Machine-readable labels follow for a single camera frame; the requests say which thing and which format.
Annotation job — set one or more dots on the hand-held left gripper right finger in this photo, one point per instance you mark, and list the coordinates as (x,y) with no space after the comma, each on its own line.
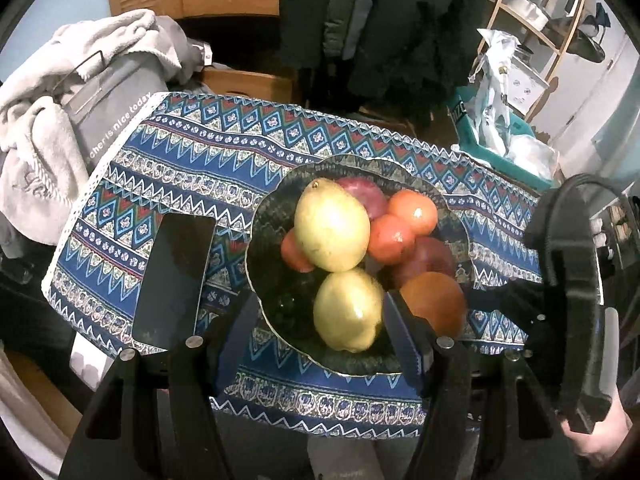
(405,340)

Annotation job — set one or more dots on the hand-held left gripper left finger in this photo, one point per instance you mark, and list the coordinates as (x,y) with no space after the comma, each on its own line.
(237,345)

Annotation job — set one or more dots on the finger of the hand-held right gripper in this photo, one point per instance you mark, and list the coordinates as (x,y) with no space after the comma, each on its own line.
(500,300)

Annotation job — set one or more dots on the orange tangerine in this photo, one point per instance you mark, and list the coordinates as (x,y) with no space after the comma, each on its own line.
(295,254)
(414,210)
(392,240)
(432,305)

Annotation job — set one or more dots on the dark green glass plate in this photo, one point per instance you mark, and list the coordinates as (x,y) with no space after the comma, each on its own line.
(280,300)

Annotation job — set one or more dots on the yellow lemon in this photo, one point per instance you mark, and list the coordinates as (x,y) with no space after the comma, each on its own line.
(347,310)

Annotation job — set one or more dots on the dark red apple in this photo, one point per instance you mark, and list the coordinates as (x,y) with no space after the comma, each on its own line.
(427,260)

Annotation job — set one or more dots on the pinkish red apple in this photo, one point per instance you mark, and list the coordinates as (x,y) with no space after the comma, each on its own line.
(365,194)

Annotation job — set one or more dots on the person's right hand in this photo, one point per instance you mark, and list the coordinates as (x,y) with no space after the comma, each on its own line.
(597,442)

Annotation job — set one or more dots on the black smartphone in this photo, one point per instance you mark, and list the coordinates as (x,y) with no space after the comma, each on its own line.
(175,280)

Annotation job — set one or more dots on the clear plastic bag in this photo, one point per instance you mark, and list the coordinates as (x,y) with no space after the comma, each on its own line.
(532,155)

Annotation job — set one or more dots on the teal plastic crate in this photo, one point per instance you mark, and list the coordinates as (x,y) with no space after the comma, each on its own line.
(467,130)

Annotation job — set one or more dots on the blue patterned tablecloth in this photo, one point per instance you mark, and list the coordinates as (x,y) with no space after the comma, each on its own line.
(200,160)

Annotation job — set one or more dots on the white lattice basket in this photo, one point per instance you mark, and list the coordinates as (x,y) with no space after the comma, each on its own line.
(529,85)

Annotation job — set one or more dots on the white printed plastic bag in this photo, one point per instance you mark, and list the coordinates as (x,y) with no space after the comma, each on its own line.
(492,90)

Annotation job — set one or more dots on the hanging dark hat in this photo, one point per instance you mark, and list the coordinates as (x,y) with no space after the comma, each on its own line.
(587,46)

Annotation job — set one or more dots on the wooden drawer box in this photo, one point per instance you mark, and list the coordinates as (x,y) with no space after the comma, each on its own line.
(245,85)

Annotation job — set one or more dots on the dark folded umbrella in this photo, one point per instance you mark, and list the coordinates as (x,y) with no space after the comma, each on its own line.
(600,17)

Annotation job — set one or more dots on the white cooking pot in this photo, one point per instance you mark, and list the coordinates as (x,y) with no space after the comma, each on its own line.
(527,10)

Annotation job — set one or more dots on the black hooded coat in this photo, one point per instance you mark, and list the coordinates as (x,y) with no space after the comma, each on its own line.
(415,35)

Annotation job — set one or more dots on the beige towel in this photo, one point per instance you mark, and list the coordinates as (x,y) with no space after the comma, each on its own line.
(35,150)

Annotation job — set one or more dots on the grey garment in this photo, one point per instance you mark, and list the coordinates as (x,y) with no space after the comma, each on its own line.
(180,50)

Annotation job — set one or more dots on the grey jacket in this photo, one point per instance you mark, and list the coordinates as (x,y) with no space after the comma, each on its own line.
(345,10)

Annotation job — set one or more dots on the dark long coat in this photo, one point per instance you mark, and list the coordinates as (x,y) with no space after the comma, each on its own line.
(305,20)

